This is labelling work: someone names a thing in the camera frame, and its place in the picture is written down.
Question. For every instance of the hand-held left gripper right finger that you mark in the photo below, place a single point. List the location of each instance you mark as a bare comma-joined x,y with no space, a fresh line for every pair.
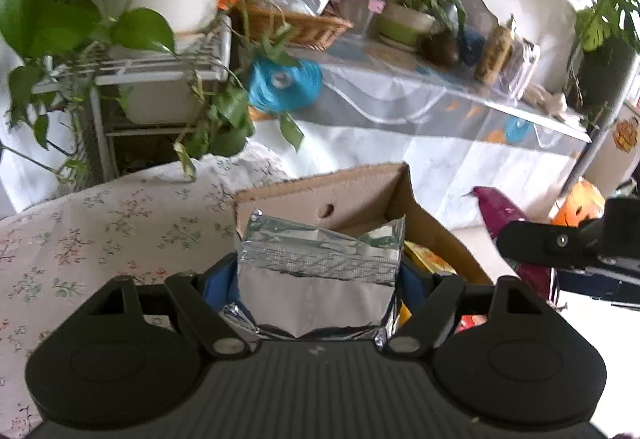
412,289

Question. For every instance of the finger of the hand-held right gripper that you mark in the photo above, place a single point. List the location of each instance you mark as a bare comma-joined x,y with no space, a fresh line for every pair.
545,244
600,284

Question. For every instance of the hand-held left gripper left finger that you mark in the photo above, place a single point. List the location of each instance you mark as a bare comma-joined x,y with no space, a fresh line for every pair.
217,284

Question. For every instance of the large yellow snack bag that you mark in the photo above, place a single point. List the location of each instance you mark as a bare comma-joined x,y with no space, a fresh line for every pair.
425,259

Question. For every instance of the dark magenta snack packet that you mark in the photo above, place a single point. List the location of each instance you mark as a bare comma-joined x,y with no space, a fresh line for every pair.
500,211

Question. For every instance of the silver foil snack bag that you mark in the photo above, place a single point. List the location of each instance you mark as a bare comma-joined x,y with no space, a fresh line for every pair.
310,289

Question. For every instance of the white printed cardboard box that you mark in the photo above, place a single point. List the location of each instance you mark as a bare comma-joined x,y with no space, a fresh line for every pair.
350,189

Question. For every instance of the orange round decoration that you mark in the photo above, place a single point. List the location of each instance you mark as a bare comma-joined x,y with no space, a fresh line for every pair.
577,204

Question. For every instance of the white appliance orange sticker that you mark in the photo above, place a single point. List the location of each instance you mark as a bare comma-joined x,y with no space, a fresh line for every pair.
607,169

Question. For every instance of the floral tablecloth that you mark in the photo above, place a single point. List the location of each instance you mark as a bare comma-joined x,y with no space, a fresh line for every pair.
100,229

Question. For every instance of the dark plant pot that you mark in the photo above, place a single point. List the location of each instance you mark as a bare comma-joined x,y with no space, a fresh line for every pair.
605,74

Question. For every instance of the cloth covered side table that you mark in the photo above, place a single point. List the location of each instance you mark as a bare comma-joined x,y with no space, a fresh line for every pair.
400,119

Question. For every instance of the clear plastic container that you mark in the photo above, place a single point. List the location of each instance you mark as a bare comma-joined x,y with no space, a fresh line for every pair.
526,69

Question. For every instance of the blue twine roll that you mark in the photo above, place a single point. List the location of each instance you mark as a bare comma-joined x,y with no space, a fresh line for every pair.
265,89

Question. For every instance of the small blue jar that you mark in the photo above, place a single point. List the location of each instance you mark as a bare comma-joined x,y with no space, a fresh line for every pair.
471,46

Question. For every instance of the brown teapot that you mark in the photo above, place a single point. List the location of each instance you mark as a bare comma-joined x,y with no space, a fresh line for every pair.
441,50

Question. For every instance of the white metal plant stand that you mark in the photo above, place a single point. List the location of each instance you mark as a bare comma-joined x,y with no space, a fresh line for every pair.
150,71

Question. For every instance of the monstera plant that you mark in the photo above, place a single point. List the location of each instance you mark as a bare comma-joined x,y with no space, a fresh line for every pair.
607,9

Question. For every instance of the green striped ceramic pot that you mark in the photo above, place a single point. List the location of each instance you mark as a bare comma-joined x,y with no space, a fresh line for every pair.
402,24

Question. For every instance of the wicker basket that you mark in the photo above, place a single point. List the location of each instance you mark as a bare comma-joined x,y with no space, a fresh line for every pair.
305,29

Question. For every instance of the pink box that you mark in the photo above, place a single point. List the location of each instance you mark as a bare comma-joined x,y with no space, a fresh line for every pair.
357,1

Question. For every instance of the pothos plant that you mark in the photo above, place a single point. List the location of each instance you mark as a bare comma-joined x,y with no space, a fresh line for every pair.
45,4

